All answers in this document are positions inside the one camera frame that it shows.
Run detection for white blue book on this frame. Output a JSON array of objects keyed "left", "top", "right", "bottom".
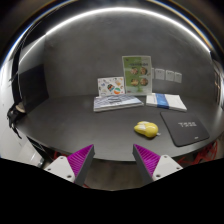
[{"left": 146, "top": 93, "right": 187, "bottom": 112}]

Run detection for grey striped booklet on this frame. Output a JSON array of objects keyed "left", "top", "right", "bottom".
[{"left": 93, "top": 94, "right": 144, "bottom": 112}]

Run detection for white sticker card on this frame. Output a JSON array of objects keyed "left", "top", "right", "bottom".
[{"left": 98, "top": 77, "right": 125, "bottom": 96}]

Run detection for yellow computer mouse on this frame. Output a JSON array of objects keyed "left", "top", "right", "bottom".
[{"left": 134, "top": 121, "right": 158, "bottom": 138}]

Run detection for white wall socket left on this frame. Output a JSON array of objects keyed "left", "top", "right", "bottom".
[{"left": 155, "top": 68, "right": 165, "bottom": 80}]

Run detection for white wall socket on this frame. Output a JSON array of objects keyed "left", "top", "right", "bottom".
[
  {"left": 166, "top": 70, "right": 175, "bottom": 81},
  {"left": 155, "top": 68, "right": 165, "bottom": 80},
  {"left": 175, "top": 72, "right": 182, "bottom": 83}
]

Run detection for black mouse pad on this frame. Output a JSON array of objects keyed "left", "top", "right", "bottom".
[{"left": 161, "top": 112, "right": 210, "bottom": 147}]

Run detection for black monitor screen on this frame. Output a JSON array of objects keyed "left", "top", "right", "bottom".
[{"left": 19, "top": 65, "right": 49, "bottom": 113}]

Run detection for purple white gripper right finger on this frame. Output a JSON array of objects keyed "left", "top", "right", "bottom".
[{"left": 133, "top": 144, "right": 182, "bottom": 183}]

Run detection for green food poster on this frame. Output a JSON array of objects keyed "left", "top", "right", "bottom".
[{"left": 122, "top": 55, "right": 152, "bottom": 96}]

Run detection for white wall socket right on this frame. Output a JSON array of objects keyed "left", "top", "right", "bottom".
[{"left": 175, "top": 72, "right": 182, "bottom": 83}]

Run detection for white wall socket middle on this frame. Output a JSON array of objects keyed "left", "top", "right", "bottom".
[{"left": 166, "top": 70, "right": 175, "bottom": 81}]

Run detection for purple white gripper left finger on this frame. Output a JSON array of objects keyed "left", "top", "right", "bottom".
[{"left": 45, "top": 144, "right": 95, "bottom": 186}]

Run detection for red cables under table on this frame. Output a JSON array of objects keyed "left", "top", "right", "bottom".
[{"left": 176, "top": 140, "right": 219, "bottom": 167}]

